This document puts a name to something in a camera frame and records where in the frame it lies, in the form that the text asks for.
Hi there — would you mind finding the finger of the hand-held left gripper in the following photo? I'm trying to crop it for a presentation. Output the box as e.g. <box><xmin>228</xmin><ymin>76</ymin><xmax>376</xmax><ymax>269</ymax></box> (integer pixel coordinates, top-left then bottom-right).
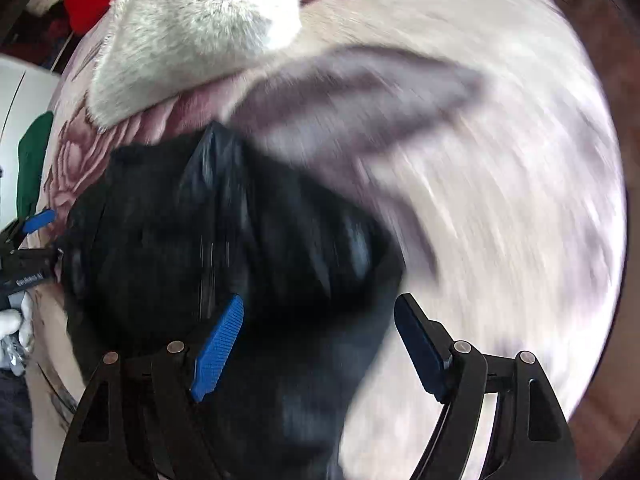
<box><xmin>10</xmin><ymin>246</ymin><xmax>65</xmax><ymax>273</ymax></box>
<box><xmin>0</xmin><ymin>209</ymin><xmax>57</xmax><ymax>247</ymax></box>

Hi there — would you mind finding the green cloth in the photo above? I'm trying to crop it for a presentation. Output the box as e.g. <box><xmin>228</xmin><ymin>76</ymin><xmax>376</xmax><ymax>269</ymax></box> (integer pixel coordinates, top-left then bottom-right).
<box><xmin>15</xmin><ymin>111</ymin><xmax>55</xmax><ymax>217</ymax></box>

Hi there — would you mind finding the grey fluffy cloth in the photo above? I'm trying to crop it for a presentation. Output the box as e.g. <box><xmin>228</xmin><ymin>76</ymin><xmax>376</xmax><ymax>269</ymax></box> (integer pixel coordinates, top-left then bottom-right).
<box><xmin>89</xmin><ymin>0</ymin><xmax>321</xmax><ymax>131</ymax></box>

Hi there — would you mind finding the floral printed blanket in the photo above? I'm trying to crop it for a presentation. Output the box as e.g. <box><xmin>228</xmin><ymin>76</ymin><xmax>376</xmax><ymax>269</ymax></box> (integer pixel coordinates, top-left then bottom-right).
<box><xmin>22</xmin><ymin>0</ymin><xmax>628</xmax><ymax>480</ymax></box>

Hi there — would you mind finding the black garment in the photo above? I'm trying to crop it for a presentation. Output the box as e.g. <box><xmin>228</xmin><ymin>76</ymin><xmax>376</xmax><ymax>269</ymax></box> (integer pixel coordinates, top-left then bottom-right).
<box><xmin>62</xmin><ymin>120</ymin><xmax>407</xmax><ymax>480</ymax></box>

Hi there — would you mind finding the person's left hand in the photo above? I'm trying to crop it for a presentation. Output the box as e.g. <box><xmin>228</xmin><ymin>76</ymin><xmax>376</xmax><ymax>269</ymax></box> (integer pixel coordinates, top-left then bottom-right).
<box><xmin>0</xmin><ymin>294</ymin><xmax>37</xmax><ymax>376</ymax></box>

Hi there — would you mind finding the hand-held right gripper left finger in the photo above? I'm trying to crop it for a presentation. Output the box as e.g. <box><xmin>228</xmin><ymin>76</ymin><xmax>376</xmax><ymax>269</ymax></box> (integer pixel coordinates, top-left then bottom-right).
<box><xmin>55</xmin><ymin>294</ymin><xmax>245</xmax><ymax>480</ymax></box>

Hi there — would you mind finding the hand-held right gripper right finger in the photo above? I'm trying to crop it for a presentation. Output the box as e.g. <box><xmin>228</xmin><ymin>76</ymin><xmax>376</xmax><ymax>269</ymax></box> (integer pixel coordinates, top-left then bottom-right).
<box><xmin>394</xmin><ymin>294</ymin><xmax>584</xmax><ymax>480</ymax></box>

